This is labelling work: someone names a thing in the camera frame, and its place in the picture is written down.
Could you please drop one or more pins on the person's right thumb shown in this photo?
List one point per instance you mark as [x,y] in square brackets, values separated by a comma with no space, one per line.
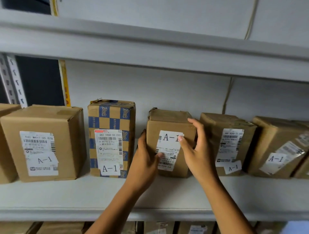
[185,144]

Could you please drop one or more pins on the blue checkered cardboard box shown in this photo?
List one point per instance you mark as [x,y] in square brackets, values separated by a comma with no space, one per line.
[113,115]

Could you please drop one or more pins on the person's right forearm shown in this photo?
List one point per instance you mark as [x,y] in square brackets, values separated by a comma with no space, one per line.
[225,205]

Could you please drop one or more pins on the person's left forearm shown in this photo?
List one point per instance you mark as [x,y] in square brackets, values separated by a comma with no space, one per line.
[118,207]

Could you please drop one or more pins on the row of cardboard parcels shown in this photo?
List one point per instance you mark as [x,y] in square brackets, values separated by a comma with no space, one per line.
[60,228]

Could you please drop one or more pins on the person's left thumb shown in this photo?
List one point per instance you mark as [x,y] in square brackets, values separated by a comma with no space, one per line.
[158,156]

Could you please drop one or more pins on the person's left hand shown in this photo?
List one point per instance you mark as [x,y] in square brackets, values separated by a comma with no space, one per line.
[142,168]

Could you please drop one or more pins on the person's right hand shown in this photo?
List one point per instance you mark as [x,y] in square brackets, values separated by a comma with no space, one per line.
[201,159]

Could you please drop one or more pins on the white slotted rack upright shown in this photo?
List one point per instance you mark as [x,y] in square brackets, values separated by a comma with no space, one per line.
[14,77]

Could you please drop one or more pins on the crumpled brown cardboard box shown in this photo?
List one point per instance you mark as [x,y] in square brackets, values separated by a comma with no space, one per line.
[217,127]

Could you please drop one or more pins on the yellow frame strip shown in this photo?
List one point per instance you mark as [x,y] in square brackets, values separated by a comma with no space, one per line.
[64,82]

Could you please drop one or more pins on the small brown cardboard box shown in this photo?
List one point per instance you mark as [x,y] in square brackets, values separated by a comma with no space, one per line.
[169,123]

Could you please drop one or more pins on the large brown cardboard box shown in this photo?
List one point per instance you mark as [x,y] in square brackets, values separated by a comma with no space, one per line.
[48,120]

